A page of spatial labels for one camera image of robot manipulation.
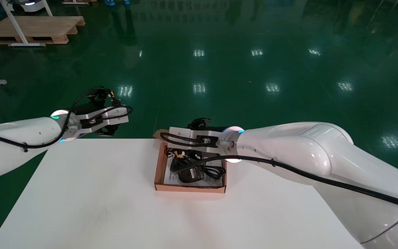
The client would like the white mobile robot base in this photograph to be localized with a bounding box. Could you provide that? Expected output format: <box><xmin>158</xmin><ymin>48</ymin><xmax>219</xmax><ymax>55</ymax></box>
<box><xmin>7</xmin><ymin>0</ymin><xmax>48</xmax><ymax>13</ymax></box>

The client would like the white metal table frame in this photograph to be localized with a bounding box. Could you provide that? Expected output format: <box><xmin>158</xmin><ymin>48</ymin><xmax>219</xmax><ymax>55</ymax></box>
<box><xmin>0</xmin><ymin>0</ymin><xmax>54</xmax><ymax>47</ymax></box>

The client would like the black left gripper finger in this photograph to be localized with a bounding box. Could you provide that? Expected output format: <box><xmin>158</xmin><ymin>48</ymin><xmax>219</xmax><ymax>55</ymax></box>
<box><xmin>76</xmin><ymin>87</ymin><xmax>121</xmax><ymax>112</ymax></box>
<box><xmin>95</xmin><ymin>125</ymin><xmax>119</xmax><ymax>137</ymax></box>

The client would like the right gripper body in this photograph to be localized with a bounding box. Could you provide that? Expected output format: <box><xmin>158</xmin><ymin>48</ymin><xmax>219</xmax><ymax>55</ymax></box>
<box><xmin>169</xmin><ymin>127</ymin><xmax>228</xmax><ymax>150</ymax></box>

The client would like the brown cardboard storage box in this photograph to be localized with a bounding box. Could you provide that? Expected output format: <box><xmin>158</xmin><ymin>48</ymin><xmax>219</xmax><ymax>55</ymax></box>
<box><xmin>153</xmin><ymin>129</ymin><xmax>228</xmax><ymax>193</ymax></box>

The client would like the black wired computer mouse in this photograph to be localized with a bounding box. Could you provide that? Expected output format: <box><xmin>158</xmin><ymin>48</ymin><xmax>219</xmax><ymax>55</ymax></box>
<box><xmin>166</xmin><ymin>147</ymin><xmax>206</xmax><ymax>184</ymax></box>

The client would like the black power cable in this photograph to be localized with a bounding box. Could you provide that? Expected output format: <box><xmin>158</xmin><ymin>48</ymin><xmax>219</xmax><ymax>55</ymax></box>
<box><xmin>199</xmin><ymin>165</ymin><xmax>226</xmax><ymax>181</ymax></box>

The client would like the white printed instruction sheet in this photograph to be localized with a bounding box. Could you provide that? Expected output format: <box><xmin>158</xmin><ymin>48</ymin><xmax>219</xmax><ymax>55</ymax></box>
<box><xmin>164</xmin><ymin>152</ymin><xmax>225</xmax><ymax>187</ymax></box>

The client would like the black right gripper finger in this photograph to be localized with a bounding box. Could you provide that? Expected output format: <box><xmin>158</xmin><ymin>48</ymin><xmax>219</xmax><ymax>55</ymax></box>
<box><xmin>186</xmin><ymin>118</ymin><xmax>212</xmax><ymax>130</ymax></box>
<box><xmin>171</xmin><ymin>148</ymin><xmax>199</xmax><ymax>161</ymax></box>

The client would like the large wooden pallet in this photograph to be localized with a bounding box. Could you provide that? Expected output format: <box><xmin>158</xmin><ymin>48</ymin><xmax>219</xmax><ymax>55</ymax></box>
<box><xmin>0</xmin><ymin>16</ymin><xmax>86</xmax><ymax>46</ymax></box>

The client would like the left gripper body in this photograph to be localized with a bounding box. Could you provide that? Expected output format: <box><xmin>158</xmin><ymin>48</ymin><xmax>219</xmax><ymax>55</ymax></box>
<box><xmin>71</xmin><ymin>104</ymin><xmax>130</xmax><ymax>133</ymax></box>

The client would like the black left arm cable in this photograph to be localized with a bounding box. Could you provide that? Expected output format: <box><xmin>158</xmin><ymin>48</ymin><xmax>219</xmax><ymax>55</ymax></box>
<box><xmin>0</xmin><ymin>87</ymin><xmax>134</xmax><ymax>150</ymax></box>

